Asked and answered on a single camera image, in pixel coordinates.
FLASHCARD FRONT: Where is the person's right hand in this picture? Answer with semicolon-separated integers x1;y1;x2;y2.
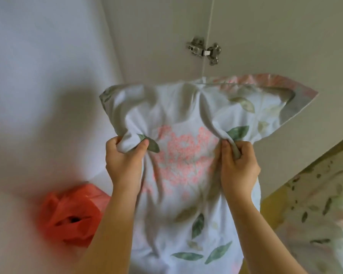
220;140;261;197

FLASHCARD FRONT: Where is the person's left hand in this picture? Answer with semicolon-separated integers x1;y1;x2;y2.
105;136;149;187

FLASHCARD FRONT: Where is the white floral pillowcase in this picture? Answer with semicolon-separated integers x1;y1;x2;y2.
99;73;318;274

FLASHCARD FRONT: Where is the person's left forearm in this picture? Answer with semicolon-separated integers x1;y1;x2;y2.
73;180;142;274

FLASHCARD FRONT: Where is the person's right forearm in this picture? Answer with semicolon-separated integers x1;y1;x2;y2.
223;187;313;274

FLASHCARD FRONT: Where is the orange plastic bag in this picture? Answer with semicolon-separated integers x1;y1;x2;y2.
38;182;112;249

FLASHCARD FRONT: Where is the white cabinet door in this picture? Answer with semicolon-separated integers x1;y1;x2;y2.
201;0;343;194

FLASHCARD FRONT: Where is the metal cabinet hinge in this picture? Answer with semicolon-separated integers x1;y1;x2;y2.
186;37;222;66

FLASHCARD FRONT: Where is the leaf print bedsheet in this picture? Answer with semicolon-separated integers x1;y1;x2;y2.
270;145;343;274

